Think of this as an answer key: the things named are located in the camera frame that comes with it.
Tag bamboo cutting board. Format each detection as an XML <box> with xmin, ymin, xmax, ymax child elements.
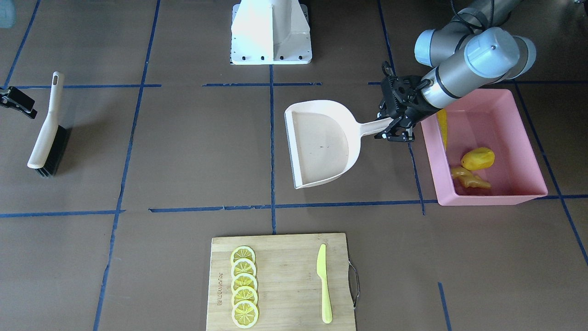
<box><xmin>206</xmin><ymin>233</ymin><xmax>356</xmax><ymax>331</ymax></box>

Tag pink plastic bin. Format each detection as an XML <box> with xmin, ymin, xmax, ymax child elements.
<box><xmin>421</xmin><ymin>89</ymin><xmax>548</xmax><ymax>206</ymax></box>

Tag brown toy ginger root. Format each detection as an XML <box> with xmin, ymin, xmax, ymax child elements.
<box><xmin>450</xmin><ymin>167</ymin><xmax>492</xmax><ymax>190</ymax></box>

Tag yellow toy corn cob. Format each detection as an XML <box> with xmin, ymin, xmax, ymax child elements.
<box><xmin>435</xmin><ymin>108</ymin><xmax>449</xmax><ymax>151</ymax></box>

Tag beige hand brush black bristles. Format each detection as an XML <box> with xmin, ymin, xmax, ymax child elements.
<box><xmin>27</xmin><ymin>71</ymin><xmax>70</xmax><ymax>178</ymax></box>

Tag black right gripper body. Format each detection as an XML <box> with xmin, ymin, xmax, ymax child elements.
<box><xmin>0</xmin><ymin>86</ymin><xmax>37</xmax><ymax>119</ymax></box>

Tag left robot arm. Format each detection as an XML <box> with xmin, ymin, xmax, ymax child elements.
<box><xmin>374</xmin><ymin>0</ymin><xmax>537</xmax><ymax>142</ymax></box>

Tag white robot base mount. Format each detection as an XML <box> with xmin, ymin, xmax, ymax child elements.
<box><xmin>230</xmin><ymin>0</ymin><xmax>313</xmax><ymax>65</ymax></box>

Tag lemon slice nearest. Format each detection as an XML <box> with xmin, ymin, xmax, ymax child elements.
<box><xmin>230</xmin><ymin>245</ymin><xmax>256</xmax><ymax>264</ymax></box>

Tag yellow toy potato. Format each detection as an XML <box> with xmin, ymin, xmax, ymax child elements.
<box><xmin>460</xmin><ymin>147</ymin><xmax>495</xmax><ymax>171</ymax></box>

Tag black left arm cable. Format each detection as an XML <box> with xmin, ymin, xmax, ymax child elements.
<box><xmin>449</xmin><ymin>0</ymin><xmax>497</xmax><ymax>33</ymax></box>

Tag lemon slice farthest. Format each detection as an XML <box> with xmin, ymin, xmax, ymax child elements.
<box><xmin>231</xmin><ymin>300</ymin><xmax>259</xmax><ymax>329</ymax></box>

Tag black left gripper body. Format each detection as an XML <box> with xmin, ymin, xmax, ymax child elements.
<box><xmin>380</xmin><ymin>74</ymin><xmax>437</xmax><ymax>128</ymax></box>

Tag beige plastic dustpan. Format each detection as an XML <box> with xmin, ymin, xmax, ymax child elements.
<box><xmin>284</xmin><ymin>100</ymin><xmax>392</xmax><ymax>190</ymax></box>

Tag yellow plastic knife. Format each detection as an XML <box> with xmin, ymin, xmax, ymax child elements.
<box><xmin>316</xmin><ymin>244</ymin><xmax>333</xmax><ymax>324</ymax></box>

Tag lemon slice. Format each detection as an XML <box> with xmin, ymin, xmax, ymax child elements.
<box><xmin>231</xmin><ymin>286</ymin><xmax>259</xmax><ymax>306</ymax></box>
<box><xmin>231</xmin><ymin>258</ymin><xmax>257</xmax><ymax>277</ymax></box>
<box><xmin>230</xmin><ymin>245</ymin><xmax>256</xmax><ymax>264</ymax></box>
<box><xmin>231</xmin><ymin>300</ymin><xmax>259</xmax><ymax>329</ymax></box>
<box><xmin>231</xmin><ymin>273</ymin><xmax>258</xmax><ymax>292</ymax></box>

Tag lemon slice middle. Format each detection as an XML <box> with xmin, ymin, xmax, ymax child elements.
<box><xmin>231</xmin><ymin>273</ymin><xmax>258</xmax><ymax>292</ymax></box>

